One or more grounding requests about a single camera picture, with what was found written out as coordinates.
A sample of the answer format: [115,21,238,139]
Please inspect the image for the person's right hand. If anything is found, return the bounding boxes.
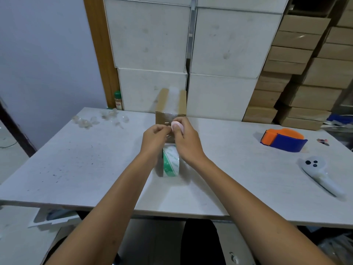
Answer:
[170,116,208,166]

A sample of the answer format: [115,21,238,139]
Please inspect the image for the person's left hand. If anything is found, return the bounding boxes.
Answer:
[139,124,173,165]

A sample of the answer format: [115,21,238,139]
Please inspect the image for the clear green-printed tape roll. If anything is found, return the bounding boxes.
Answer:
[162,144,180,178]

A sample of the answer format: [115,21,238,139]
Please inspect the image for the person's left forearm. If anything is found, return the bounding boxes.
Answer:
[45,155,162,265]

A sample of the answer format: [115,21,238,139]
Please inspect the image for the person's right forearm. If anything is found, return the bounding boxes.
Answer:
[190,157,336,265]

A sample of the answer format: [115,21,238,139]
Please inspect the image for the small open cardboard box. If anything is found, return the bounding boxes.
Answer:
[155,88,188,144]

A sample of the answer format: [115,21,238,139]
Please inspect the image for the green-capped small bottle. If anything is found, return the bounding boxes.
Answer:
[114,90,124,111]

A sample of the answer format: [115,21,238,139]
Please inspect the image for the pile of crumpled clear tape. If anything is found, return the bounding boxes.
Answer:
[71,107,131,130]

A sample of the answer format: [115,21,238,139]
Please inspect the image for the stack of white cartons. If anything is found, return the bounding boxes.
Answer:
[103,0,290,122]

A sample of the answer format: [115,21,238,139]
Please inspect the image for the orange and blue tape dispenser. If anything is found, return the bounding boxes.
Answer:
[260,128,308,153]

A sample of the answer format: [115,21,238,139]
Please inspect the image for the person's black trousers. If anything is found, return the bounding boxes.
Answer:
[180,219,220,265]

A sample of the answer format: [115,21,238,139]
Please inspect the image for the white tray under table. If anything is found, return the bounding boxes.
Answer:
[27,208,81,229]

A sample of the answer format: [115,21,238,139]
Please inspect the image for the stack of brown cardboard boxes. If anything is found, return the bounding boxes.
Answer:
[242,0,353,132]

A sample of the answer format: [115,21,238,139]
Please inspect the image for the white handheld controller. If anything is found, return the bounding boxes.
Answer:
[299,156,346,198]

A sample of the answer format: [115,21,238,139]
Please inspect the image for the dark door edge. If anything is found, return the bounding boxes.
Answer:
[0,98,38,158]

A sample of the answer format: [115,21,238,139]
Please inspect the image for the blue plastic item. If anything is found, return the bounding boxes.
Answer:
[325,114,353,128]

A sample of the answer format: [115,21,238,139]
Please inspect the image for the brown wooden door frame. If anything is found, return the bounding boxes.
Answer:
[83,0,120,109]

